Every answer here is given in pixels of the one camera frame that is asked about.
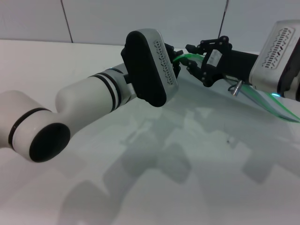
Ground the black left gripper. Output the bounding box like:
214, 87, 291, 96
163, 43, 185, 78

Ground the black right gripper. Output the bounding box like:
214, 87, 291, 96
186, 35, 260, 88

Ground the clear green-zipper document bag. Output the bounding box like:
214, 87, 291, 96
172, 53, 300, 123

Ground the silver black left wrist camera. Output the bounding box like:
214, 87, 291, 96
120, 28, 180, 108

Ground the right arm metal plug cable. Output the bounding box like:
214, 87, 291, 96
228, 79, 245, 97

